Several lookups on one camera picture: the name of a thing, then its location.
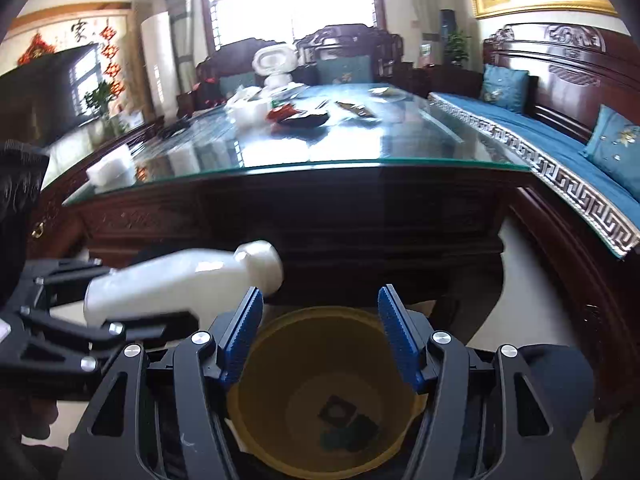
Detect white standing air conditioner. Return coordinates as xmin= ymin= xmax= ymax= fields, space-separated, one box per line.
xmin=141 ymin=12 xmax=181 ymax=122

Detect white plastic milk bottle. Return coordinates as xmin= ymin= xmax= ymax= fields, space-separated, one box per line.
xmin=84 ymin=240 xmax=283 ymax=328

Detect orange plastic bag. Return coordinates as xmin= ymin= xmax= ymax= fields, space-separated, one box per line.
xmin=267 ymin=103 xmax=299 ymax=122

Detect black television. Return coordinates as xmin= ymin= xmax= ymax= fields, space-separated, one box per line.
xmin=1 ymin=44 xmax=102 ymax=148

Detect blue embroidered pillow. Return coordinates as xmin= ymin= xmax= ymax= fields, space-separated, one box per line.
xmin=480 ymin=64 xmax=529 ymax=114
xmin=582 ymin=105 xmax=640 ymax=196

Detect white roll on table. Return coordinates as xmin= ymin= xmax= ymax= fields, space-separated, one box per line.
xmin=227 ymin=100 xmax=271 ymax=129

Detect yellow trash bin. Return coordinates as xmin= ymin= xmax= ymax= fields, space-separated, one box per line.
xmin=227 ymin=307 xmax=426 ymax=479

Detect teal pillow rear right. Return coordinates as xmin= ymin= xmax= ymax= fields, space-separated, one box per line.
xmin=316 ymin=55 xmax=373 ymax=84

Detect teal pillow rear left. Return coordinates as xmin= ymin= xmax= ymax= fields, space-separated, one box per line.
xmin=219 ymin=72 xmax=256 ymax=99

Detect white foam block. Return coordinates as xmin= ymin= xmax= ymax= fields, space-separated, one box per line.
xmin=86 ymin=158 xmax=136 ymax=188

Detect black cable bundle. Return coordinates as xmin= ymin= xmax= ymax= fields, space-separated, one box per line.
xmin=156 ymin=118 xmax=191 ymax=140

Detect white paper pieces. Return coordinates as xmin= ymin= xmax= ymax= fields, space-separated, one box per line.
xmin=335 ymin=101 xmax=376 ymax=119

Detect teal pillow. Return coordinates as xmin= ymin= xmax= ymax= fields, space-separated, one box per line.
xmin=316 ymin=55 xmax=373 ymax=84
xmin=219 ymin=72 xmax=256 ymax=99

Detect potted green plant corner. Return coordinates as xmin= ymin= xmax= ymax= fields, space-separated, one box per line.
xmin=444 ymin=30 xmax=470 ymax=67

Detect long wooden sofa blue cushion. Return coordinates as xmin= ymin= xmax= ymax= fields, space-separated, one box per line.
xmin=427 ymin=22 xmax=640 ymax=260

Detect carved wooden sofa rear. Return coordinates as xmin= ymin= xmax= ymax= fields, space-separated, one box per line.
xmin=177 ymin=24 xmax=405 ymax=117

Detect black water dispenser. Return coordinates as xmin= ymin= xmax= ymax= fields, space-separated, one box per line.
xmin=439 ymin=9 xmax=458 ymax=47

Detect blue embroidered pillow far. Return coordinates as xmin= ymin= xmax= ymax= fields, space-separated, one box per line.
xmin=480 ymin=64 xmax=529 ymax=114

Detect crumpled white patterned bag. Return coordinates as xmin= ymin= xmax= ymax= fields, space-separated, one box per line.
xmin=226 ymin=86 xmax=262 ymax=110

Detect red chinese knot decoration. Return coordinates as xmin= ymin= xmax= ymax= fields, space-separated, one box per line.
xmin=100 ymin=20 xmax=125 ymax=99

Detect white toy robot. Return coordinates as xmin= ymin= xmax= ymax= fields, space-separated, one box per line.
xmin=252 ymin=44 xmax=298 ymax=89

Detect white tissue wad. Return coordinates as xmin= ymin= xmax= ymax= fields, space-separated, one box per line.
xmin=369 ymin=87 xmax=405 ymax=101

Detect blue embroidered pillow near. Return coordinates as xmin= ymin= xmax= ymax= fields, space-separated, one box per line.
xmin=582 ymin=105 xmax=640 ymax=196

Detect green plant in vase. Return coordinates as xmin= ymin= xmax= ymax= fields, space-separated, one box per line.
xmin=85 ymin=80 xmax=117 ymax=138

